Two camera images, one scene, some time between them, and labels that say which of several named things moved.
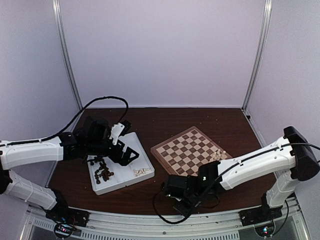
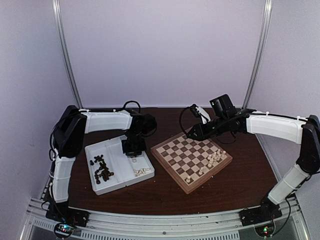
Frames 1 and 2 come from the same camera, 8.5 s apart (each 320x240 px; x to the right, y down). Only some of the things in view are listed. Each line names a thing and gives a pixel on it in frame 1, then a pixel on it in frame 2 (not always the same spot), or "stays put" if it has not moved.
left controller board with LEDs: [63, 230] stays put
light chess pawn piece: [224, 155] stays put
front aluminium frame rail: [228, 225] stays put
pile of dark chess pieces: [103, 171] stays put
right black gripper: [184, 211] → [201, 133]
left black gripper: [123, 161] → [129, 152]
